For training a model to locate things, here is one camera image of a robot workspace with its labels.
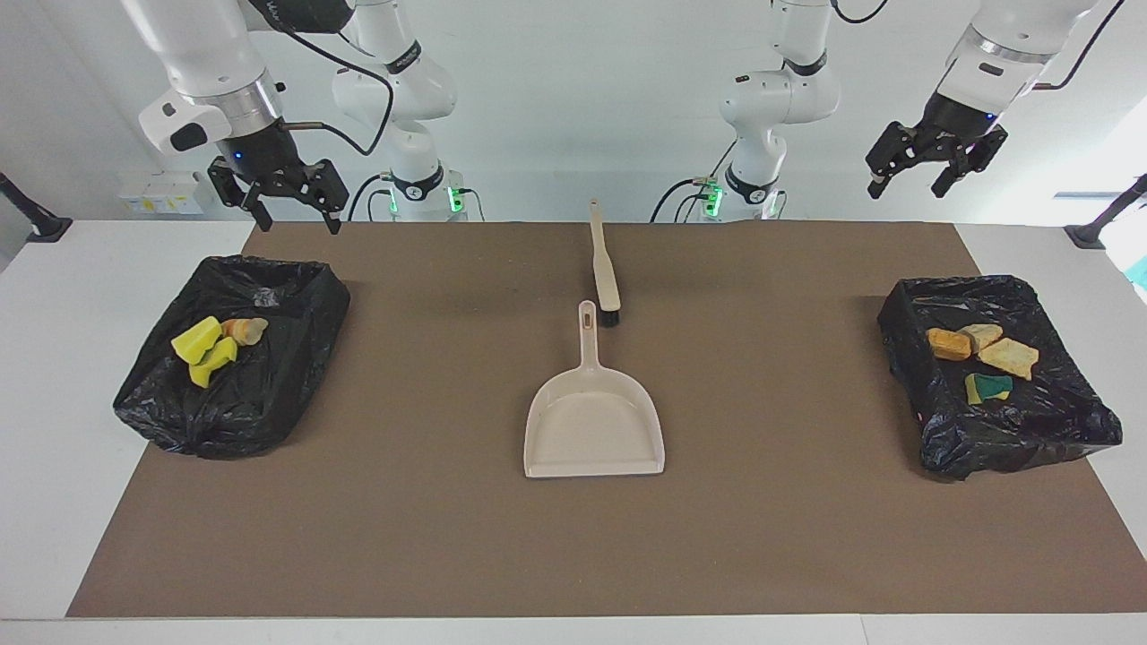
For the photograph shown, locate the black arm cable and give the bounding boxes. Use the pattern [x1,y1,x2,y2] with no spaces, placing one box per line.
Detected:
[1031,0,1128,92]
[246,0,395,158]

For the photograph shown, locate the beige brush with black bristles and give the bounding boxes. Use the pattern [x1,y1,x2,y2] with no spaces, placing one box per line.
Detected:
[589,200,623,327]

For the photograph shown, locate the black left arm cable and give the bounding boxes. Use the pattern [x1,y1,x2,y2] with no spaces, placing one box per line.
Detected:
[1031,0,1128,92]

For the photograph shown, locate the black base cable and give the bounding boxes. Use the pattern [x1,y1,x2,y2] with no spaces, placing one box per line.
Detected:
[347,173,395,222]
[650,134,745,223]

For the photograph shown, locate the wedge shaped yellow sponge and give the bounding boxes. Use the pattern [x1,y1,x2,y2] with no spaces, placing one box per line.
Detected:
[170,315,223,366]

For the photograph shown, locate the brown table mat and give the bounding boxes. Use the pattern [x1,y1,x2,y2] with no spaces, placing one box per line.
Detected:
[65,221,1147,619]

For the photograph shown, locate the notched yellow sponge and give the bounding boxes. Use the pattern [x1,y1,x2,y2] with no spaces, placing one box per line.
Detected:
[188,337,240,390]

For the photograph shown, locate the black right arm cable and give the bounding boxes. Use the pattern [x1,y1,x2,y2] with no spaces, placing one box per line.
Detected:
[246,0,395,158]

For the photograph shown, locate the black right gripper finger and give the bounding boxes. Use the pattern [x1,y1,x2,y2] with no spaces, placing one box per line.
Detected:
[282,159,349,236]
[206,158,273,232]

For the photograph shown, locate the black left base cable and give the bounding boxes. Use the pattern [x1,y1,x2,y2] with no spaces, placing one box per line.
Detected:
[650,134,745,223]

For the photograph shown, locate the small yellow green sponge piece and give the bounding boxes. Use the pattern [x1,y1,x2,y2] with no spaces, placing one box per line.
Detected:
[964,373,1014,406]

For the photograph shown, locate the black stand pole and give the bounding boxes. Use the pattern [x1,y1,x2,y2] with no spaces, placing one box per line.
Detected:
[1065,175,1147,250]
[0,172,73,243]

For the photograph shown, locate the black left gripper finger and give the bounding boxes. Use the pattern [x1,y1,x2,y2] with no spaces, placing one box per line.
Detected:
[865,120,935,200]
[930,125,1009,199]

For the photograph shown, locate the beige plastic dustpan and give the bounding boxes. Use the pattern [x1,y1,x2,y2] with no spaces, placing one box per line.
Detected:
[523,300,667,479]

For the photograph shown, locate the black right base cable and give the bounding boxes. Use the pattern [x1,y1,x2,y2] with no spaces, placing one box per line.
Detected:
[347,173,395,222]

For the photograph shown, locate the black bag lined bin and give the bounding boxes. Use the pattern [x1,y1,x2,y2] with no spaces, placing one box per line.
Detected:
[113,255,351,460]
[876,274,1125,483]

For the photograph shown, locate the pale beige bread chunk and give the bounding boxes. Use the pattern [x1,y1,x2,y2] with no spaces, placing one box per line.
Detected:
[977,337,1040,381]

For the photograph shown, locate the golden brown bun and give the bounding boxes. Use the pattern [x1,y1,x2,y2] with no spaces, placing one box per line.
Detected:
[926,327,973,362]

